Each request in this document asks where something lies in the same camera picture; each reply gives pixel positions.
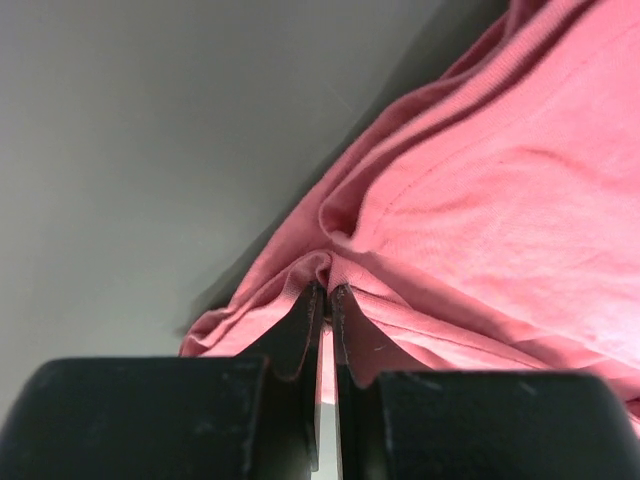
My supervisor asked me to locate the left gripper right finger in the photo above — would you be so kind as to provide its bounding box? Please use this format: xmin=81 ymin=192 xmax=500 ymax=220
xmin=330 ymin=286 xmax=639 ymax=479

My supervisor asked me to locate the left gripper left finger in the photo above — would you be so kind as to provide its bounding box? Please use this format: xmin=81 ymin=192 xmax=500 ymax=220
xmin=1 ymin=284 xmax=325 ymax=479

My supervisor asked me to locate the red t shirt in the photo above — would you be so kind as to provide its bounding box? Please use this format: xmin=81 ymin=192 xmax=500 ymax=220
xmin=180 ymin=1 xmax=639 ymax=420

